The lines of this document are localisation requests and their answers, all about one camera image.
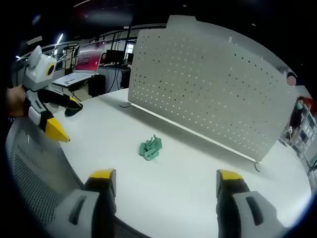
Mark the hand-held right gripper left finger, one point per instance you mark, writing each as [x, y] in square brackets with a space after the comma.
[81, 210]

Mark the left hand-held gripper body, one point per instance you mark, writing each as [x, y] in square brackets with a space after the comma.
[39, 72]

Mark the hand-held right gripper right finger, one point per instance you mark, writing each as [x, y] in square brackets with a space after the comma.
[255, 213]

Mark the white perforated mounting plate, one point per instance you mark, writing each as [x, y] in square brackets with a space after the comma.
[198, 86]

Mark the person's left hand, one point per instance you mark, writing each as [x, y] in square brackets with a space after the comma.
[16, 101]

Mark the dark rounded object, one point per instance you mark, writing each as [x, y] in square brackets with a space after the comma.
[74, 111]

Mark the white office desk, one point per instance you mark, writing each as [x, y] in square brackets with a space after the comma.
[71, 78]

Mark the black cabinet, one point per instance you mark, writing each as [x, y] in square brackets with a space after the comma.
[96, 85]

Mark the grey mesh office chair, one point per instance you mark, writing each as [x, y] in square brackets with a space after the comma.
[29, 161]

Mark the red display panel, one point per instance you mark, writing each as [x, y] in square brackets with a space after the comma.
[90, 55]

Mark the black computer monitor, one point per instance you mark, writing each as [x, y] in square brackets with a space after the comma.
[115, 55]

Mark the storage shelf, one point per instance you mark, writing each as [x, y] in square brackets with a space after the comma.
[308, 134]

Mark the white rear partition panel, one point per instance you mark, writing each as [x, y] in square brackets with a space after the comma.
[180, 22]

